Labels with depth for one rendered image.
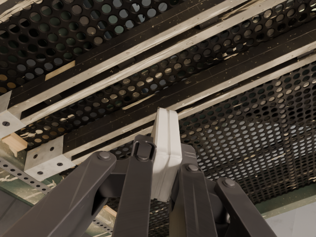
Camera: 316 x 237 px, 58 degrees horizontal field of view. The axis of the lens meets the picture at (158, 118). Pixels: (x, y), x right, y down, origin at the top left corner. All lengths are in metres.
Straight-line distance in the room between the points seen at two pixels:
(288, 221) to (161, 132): 3.23
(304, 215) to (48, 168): 2.92
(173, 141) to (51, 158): 0.67
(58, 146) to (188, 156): 0.68
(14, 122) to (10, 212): 1.34
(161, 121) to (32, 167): 0.69
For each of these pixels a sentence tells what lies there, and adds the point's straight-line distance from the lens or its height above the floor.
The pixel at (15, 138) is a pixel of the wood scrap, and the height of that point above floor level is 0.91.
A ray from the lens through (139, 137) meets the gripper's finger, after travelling 0.18.
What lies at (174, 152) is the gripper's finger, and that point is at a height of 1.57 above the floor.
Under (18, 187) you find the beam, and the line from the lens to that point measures 0.97.
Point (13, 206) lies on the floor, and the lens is 2.02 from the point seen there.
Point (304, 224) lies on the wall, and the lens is 3.39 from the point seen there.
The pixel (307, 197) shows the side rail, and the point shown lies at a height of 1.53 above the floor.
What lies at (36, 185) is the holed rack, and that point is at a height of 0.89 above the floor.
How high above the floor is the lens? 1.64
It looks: 33 degrees down
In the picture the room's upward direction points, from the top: 95 degrees clockwise
